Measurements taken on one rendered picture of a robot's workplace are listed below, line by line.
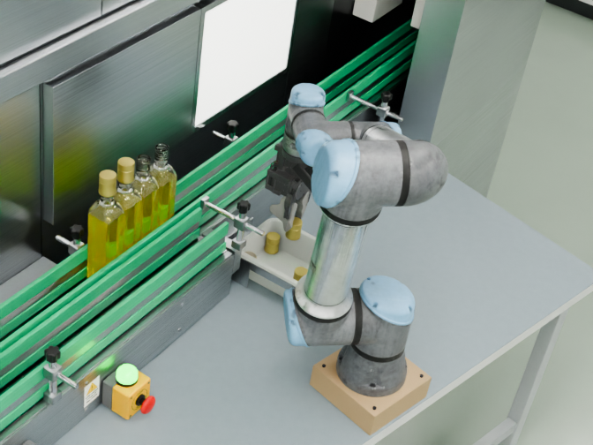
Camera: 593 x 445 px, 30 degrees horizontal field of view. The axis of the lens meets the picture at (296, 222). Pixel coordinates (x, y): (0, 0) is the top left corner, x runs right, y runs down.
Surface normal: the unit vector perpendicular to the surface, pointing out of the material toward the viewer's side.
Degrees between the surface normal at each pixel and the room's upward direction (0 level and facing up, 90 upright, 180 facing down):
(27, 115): 90
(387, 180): 65
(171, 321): 90
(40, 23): 90
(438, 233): 0
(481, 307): 0
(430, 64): 90
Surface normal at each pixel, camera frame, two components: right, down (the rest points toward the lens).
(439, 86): -0.54, 0.46
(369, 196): 0.14, 0.69
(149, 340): 0.83, 0.43
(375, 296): 0.25, -0.77
